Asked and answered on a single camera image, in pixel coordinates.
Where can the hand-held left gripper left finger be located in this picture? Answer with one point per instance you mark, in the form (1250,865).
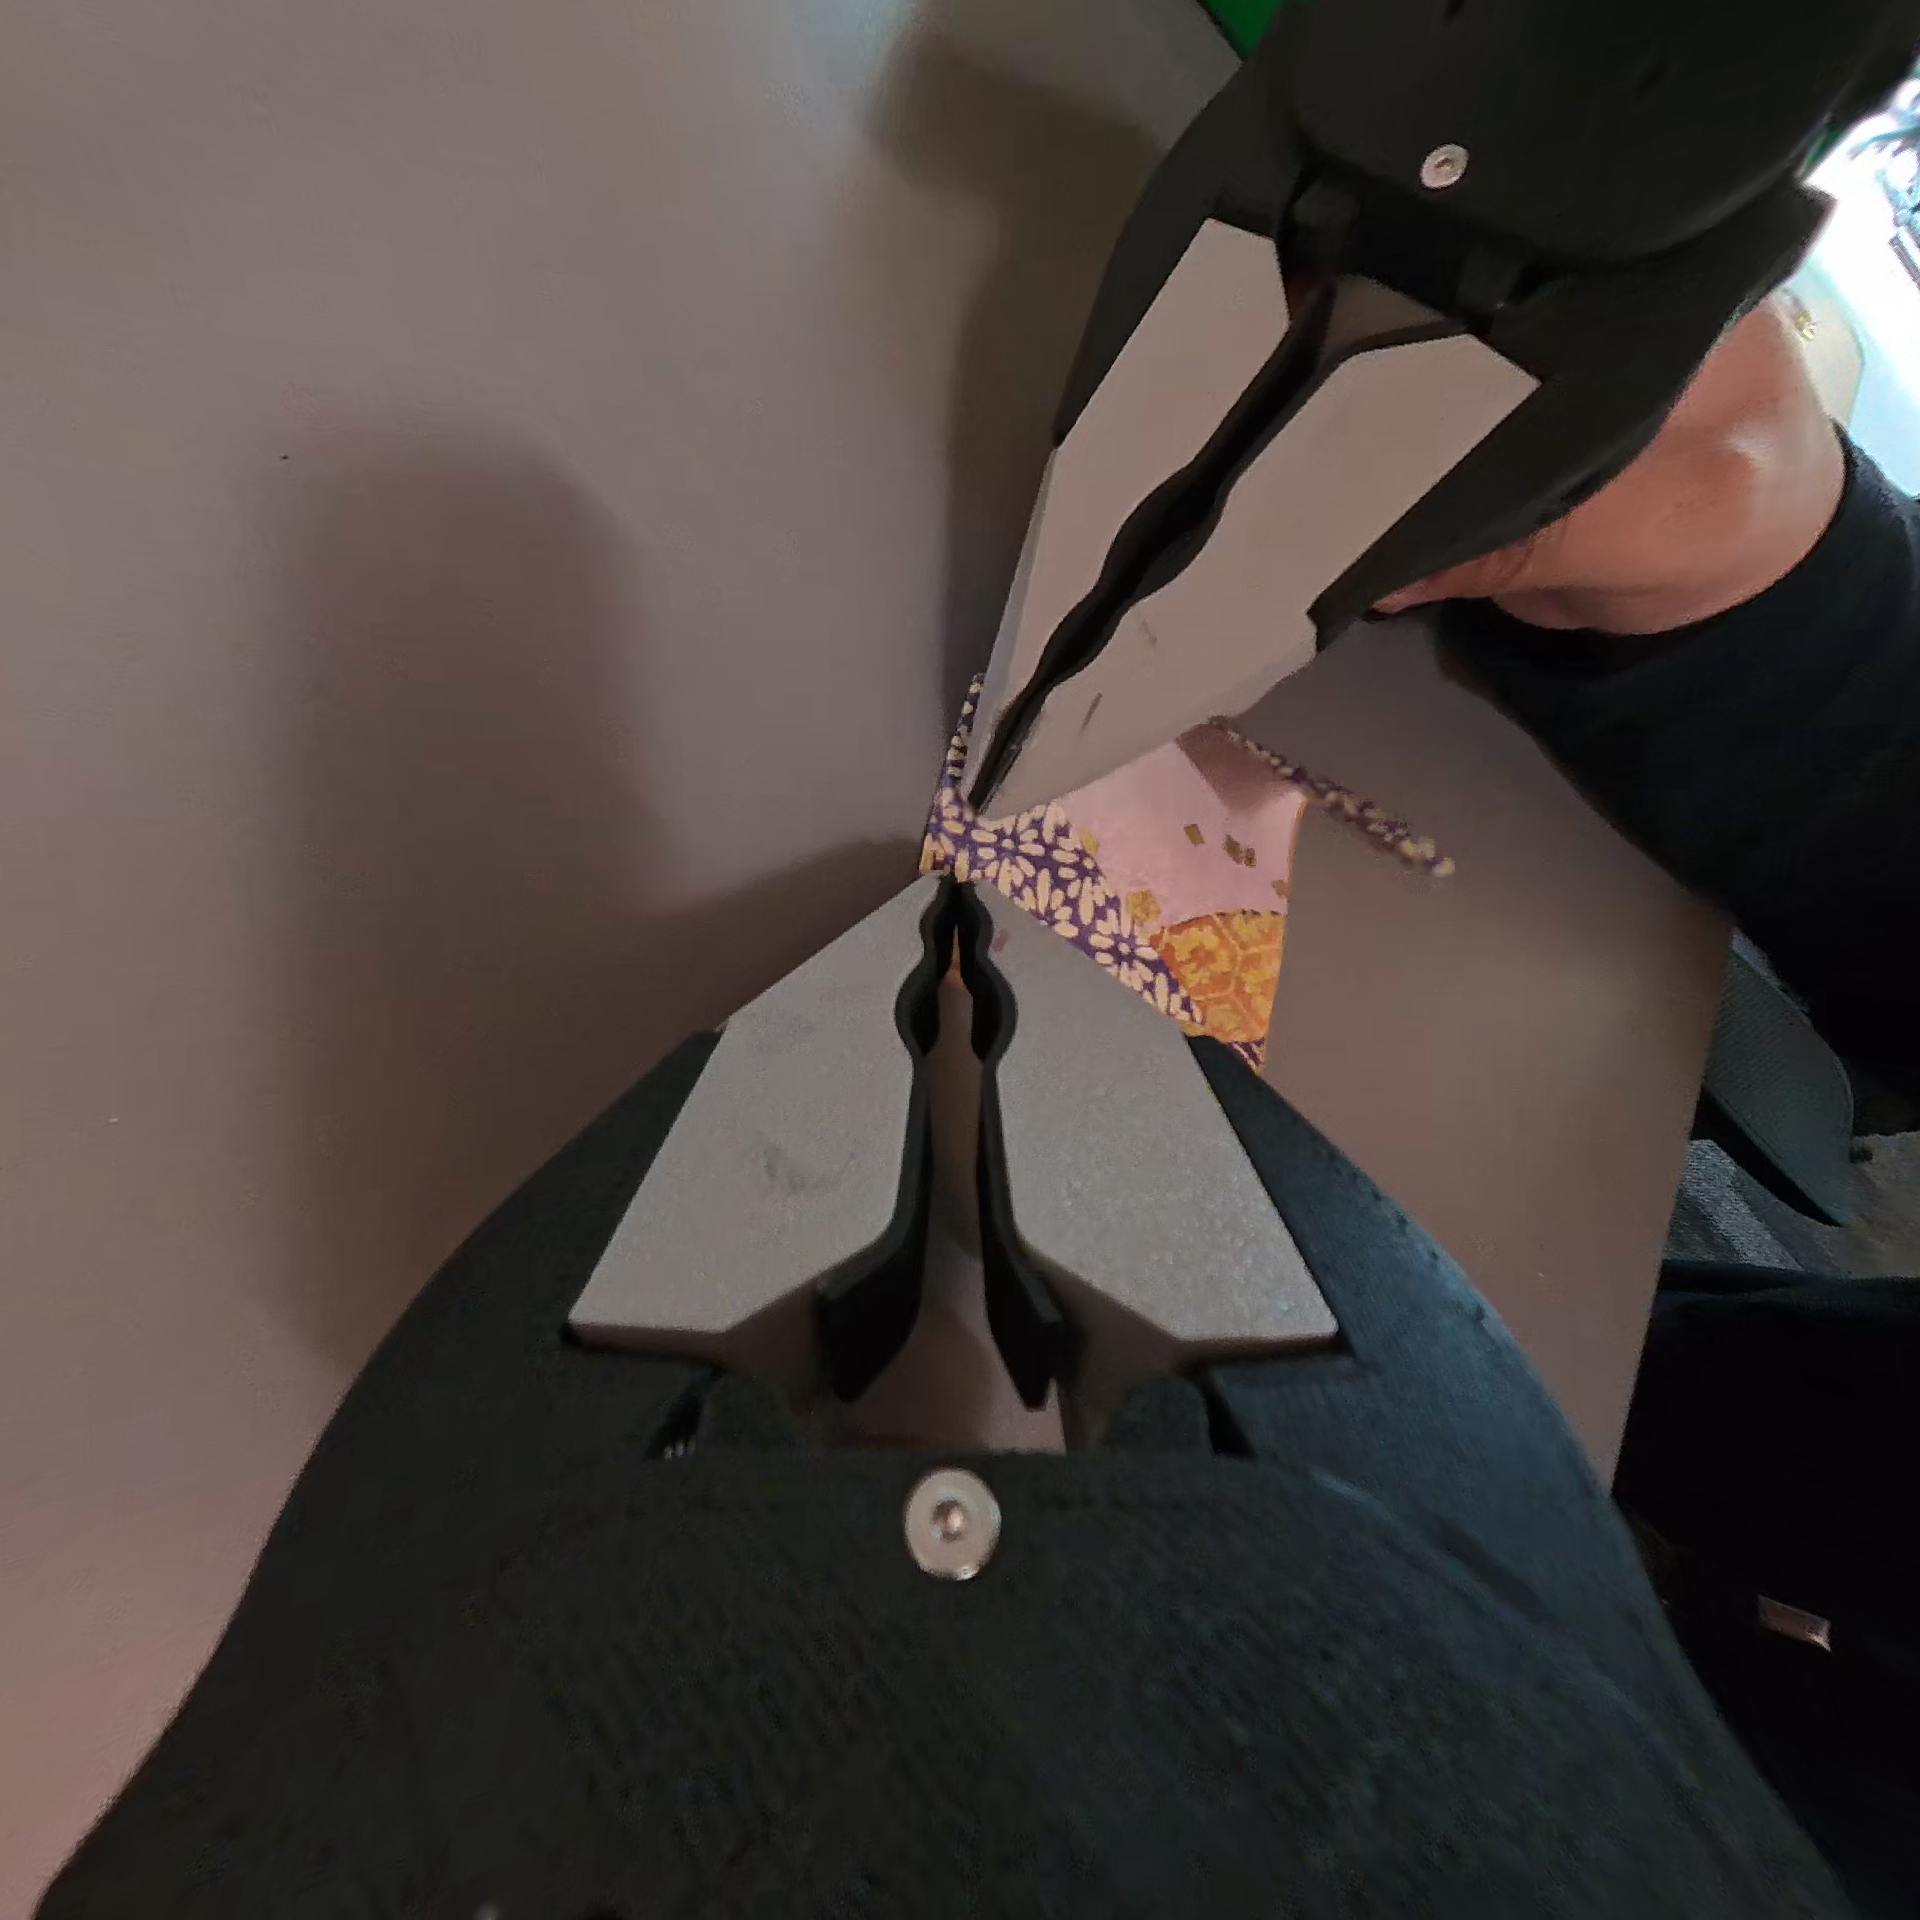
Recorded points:
(750,1170)

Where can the green plastic crate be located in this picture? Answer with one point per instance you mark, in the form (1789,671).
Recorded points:
(1241,23)

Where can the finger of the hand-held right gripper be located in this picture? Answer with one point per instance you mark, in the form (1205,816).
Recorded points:
(1349,481)
(1156,404)

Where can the person's right hand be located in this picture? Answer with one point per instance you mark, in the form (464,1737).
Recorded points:
(1694,523)

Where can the person's right forearm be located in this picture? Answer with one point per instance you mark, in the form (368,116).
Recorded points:
(1769,751)

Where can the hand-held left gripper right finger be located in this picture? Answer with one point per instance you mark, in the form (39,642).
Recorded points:
(1156,1185)

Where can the patterned origami paper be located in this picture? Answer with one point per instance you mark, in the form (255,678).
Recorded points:
(1185,961)

